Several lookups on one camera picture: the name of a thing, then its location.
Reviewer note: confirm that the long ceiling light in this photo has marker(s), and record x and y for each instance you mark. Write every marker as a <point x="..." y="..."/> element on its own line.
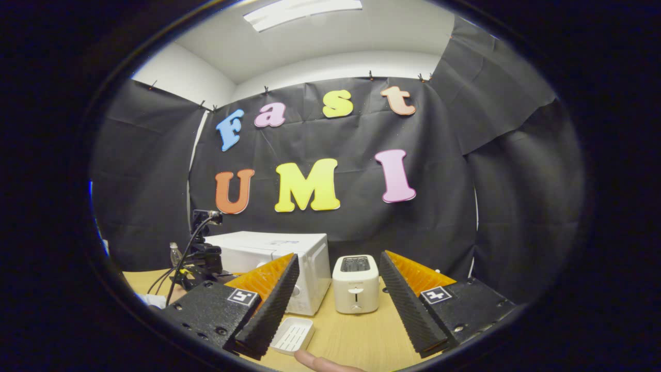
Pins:
<point x="302" y="13"/>

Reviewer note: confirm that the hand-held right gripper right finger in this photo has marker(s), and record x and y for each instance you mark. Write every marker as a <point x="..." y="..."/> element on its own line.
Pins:
<point x="405" y="305"/>

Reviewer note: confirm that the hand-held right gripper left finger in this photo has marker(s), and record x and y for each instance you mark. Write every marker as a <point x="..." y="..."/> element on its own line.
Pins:
<point x="268" y="310"/>

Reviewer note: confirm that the clear plastic water bottle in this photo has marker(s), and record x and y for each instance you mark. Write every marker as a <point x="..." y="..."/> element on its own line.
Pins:
<point x="175" y="256"/>

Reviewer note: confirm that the white rectangular tray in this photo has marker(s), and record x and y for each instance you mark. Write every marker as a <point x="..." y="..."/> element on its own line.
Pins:
<point x="292" y="336"/>

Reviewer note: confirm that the white toaster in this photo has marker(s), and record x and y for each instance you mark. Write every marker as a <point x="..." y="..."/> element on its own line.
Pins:
<point x="356" y="289"/>

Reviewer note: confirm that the black backdrop cloth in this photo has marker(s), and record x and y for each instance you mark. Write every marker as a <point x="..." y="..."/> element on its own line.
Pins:
<point x="439" y="170"/>

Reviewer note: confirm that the white microwave oven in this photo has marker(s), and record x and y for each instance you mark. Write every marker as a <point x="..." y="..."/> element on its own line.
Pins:
<point x="258" y="248"/>

